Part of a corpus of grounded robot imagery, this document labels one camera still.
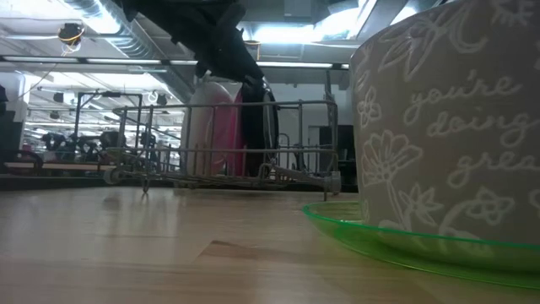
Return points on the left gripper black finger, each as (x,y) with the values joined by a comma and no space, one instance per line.
(215,63)
(249,63)

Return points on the black background frame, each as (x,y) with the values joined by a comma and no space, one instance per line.
(77,114)

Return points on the white plate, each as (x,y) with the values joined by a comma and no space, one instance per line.
(206,126)

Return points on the dark background cabinet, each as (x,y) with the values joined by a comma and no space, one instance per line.
(343,148)

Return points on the green translucent plate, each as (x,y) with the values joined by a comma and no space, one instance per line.
(422,262)

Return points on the dark background equipment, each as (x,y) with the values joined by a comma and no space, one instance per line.
(90,145)

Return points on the grey floral mug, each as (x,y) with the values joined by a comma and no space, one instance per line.
(443,126)

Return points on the silver ceiling air duct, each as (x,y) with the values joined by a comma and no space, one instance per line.
(126,38)

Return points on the long ceiling light strip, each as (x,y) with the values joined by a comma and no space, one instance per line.
(126,61)

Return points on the black metal table frame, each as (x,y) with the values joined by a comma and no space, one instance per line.
(50,182)

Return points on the pink plastic plate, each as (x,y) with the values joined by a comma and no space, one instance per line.
(237,135)

